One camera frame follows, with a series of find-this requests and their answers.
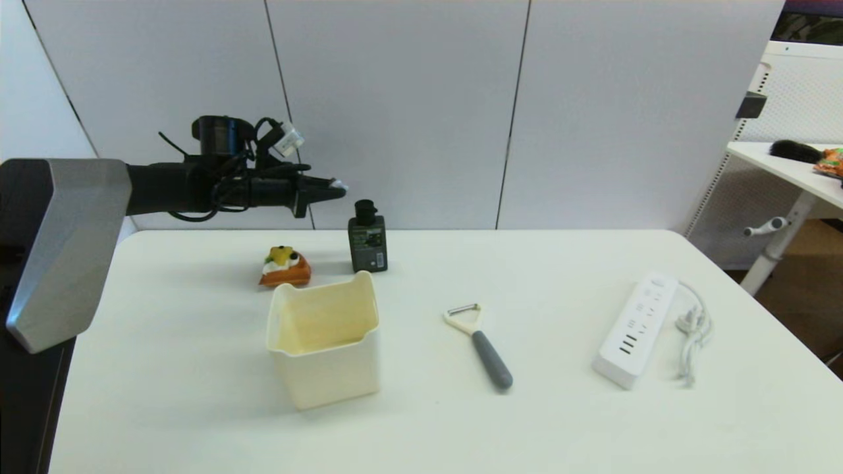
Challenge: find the white power strip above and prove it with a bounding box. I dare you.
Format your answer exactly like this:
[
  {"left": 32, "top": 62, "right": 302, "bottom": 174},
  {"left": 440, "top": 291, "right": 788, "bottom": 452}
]
[{"left": 591, "top": 272, "right": 679, "bottom": 390}]

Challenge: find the dark bottle with black cap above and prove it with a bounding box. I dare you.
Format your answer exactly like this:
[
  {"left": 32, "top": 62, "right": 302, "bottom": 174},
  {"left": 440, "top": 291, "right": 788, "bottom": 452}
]
[{"left": 348, "top": 199, "right": 389, "bottom": 274}]

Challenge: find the orange toy cake slice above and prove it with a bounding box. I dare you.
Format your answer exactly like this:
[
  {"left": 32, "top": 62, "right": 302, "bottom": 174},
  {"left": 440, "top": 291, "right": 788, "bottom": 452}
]
[{"left": 259, "top": 246, "right": 313, "bottom": 288}]

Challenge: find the black furry brush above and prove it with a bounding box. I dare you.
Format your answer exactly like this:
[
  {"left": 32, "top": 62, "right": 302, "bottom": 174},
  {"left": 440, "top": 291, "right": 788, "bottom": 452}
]
[{"left": 768, "top": 140, "right": 824, "bottom": 165}]

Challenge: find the dark background screen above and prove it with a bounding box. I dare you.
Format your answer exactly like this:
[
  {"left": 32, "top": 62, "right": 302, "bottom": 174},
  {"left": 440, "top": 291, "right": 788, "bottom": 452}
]
[{"left": 769, "top": 0, "right": 843, "bottom": 45}]

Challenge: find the white power cord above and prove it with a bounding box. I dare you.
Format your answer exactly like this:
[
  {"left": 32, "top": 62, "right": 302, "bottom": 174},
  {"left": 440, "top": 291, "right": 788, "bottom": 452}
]
[{"left": 673, "top": 282, "right": 713, "bottom": 387}]

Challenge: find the small black box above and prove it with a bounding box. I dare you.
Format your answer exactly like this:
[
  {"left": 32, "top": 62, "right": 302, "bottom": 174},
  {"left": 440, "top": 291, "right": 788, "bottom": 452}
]
[{"left": 734, "top": 92, "right": 767, "bottom": 120}]

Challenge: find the grey table crank handle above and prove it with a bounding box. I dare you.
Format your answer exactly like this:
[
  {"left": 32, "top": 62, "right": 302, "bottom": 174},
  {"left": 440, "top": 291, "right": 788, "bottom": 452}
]
[{"left": 743, "top": 217, "right": 788, "bottom": 238}]

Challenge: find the cream plastic storage bin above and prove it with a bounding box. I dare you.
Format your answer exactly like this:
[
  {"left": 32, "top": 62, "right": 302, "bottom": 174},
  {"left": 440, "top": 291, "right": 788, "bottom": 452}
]
[{"left": 265, "top": 270, "right": 383, "bottom": 411}]

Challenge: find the peeler with grey handle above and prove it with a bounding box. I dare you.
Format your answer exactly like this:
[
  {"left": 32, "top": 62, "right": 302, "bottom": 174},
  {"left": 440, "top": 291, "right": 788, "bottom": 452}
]
[{"left": 443, "top": 303, "right": 514, "bottom": 391}]

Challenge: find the white cable plug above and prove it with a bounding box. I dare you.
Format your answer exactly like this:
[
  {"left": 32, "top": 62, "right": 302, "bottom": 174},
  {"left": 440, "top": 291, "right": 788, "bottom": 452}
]
[{"left": 273, "top": 121, "right": 306, "bottom": 157}]

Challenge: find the white pegboard panel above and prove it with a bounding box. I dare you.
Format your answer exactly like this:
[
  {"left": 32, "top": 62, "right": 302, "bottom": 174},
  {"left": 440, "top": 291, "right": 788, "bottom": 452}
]
[{"left": 685, "top": 41, "right": 843, "bottom": 271}]

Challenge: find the white side table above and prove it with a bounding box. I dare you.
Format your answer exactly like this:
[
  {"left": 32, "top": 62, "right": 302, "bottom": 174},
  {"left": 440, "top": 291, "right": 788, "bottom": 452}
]
[{"left": 724, "top": 142, "right": 843, "bottom": 297}]

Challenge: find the orange snack packet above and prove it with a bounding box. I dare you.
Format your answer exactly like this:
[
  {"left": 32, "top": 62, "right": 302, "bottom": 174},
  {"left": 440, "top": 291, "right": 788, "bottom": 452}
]
[{"left": 811, "top": 148, "right": 843, "bottom": 180}]

